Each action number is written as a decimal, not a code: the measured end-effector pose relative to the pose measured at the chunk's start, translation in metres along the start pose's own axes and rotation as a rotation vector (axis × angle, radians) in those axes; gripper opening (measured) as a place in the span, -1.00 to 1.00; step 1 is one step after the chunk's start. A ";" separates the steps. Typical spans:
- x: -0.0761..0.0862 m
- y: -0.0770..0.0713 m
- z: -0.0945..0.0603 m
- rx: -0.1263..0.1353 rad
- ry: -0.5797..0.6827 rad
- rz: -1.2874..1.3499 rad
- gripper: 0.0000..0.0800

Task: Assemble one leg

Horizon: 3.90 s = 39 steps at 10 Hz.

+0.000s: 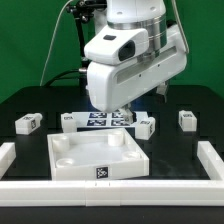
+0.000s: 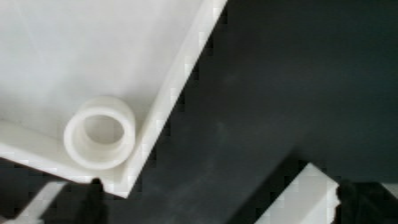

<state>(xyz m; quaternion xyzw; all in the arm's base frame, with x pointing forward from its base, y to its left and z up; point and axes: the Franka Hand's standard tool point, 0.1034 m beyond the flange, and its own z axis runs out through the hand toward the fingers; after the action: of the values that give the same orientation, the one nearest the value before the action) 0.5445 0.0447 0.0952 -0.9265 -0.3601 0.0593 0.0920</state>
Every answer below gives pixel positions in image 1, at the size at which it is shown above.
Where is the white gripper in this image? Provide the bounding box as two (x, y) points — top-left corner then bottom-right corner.
(87, 46), (187, 123)

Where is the white square table top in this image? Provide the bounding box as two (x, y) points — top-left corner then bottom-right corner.
(47, 128), (149, 181)

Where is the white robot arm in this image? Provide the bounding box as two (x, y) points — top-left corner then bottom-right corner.
(84, 0), (189, 124)

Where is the fiducial marker sheet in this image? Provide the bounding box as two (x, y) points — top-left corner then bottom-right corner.
(71, 110), (149, 128)

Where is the white U-shaped fence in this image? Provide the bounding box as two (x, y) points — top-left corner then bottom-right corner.
(0, 141), (224, 207)

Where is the black cable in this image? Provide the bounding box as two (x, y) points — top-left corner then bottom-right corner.
(43, 68), (89, 88)

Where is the black camera stand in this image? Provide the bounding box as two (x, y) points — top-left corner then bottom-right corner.
(65, 0), (108, 69)

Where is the white cable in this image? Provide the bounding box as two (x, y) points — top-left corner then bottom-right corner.
(39, 0), (75, 87)

